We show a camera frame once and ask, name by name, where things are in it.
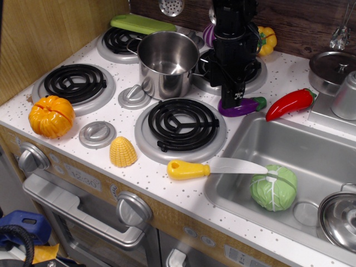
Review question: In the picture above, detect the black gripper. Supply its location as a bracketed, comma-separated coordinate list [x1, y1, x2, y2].
[209, 24, 261, 109]

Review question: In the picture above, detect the steel pot in sink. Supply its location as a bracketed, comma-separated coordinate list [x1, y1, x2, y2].
[317, 183, 355, 253]

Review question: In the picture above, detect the orange toy pumpkin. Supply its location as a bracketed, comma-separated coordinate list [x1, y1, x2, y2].
[28, 96, 76, 139]

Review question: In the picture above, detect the silver stove knob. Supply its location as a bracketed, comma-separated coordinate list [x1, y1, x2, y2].
[118, 85, 151, 110]
[79, 121, 117, 149]

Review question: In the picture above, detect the silver metal cup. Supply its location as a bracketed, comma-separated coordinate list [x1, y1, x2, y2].
[331, 71, 355, 121]

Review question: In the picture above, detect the oven knob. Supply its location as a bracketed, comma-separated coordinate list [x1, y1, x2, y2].
[18, 142, 51, 172]
[116, 191, 153, 229]

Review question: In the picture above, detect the front left black burner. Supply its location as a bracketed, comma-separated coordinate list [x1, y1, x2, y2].
[32, 64, 116, 116]

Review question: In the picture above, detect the purple striped toy onion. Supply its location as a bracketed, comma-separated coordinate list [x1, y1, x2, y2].
[202, 23, 215, 48]

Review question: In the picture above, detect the back right black burner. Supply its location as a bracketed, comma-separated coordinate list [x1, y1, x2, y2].
[189, 49, 268, 96]

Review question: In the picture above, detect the oven clock display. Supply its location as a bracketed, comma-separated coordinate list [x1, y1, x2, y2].
[64, 164, 102, 192]

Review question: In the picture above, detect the left oven front knob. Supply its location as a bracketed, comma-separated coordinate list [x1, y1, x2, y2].
[18, 142, 51, 172]

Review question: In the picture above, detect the lower silver stove knob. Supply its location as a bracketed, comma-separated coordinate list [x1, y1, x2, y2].
[79, 121, 117, 149]

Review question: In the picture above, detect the black burner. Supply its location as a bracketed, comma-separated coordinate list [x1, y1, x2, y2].
[135, 98, 227, 164]
[96, 27, 146, 64]
[32, 64, 116, 116]
[189, 49, 268, 96]

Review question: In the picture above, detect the back left black burner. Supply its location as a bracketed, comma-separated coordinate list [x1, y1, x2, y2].
[96, 27, 146, 64]

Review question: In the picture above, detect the silver oven door handle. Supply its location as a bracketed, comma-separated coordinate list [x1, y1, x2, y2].
[23, 174, 145, 251]

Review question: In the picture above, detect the hanging silver spoon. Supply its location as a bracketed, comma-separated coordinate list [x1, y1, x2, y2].
[209, 6, 216, 24]

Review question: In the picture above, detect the silver pan with lid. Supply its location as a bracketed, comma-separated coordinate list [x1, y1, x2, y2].
[309, 51, 355, 96]

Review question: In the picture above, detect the purple toy eggplant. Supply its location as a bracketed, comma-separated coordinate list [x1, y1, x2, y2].
[217, 97, 267, 117]

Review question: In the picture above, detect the blue object with cable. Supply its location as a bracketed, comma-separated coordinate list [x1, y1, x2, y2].
[0, 210, 52, 267]

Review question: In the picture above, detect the yellow toy bell pepper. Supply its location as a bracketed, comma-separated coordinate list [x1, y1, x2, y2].
[258, 26, 278, 57]

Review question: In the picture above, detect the green cutting board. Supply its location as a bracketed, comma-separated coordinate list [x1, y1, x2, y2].
[110, 14, 177, 34]

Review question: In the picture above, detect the stainless steel pot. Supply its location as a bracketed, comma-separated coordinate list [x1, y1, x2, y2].
[134, 31, 200, 100]

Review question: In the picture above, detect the yellow handled toy knife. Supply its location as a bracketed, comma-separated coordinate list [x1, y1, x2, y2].
[167, 157, 268, 180]

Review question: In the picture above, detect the red toy chili pepper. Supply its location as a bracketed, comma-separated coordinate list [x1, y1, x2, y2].
[265, 88, 317, 121]

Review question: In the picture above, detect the green toy cabbage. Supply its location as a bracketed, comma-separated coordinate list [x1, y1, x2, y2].
[249, 165, 298, 212]

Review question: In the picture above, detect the yellow toy corn piece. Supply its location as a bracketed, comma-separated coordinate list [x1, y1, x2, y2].
[110, 136, 137, 167]

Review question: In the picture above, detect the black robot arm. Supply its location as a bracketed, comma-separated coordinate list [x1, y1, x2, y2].
[209, 1, 261, 108]

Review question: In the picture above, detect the hanging perforated ladle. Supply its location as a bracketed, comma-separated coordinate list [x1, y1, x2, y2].
[159, 0, 185, 17]

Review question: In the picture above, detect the right oven front knob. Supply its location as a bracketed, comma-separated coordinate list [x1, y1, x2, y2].
[116, 191, 153, 229]

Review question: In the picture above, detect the upper silver stove knob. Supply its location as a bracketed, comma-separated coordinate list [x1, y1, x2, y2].
[118, 85, 151, 110]

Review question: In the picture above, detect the hanging glass utensil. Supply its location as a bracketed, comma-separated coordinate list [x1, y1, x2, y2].
[329, 1, 355, 51]

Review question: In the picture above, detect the front right black burner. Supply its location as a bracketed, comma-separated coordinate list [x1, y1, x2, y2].
[135, 98, 227, 164]

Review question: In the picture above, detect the silver sink basin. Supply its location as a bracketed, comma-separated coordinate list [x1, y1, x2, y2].
[204, 112, 356, 262]

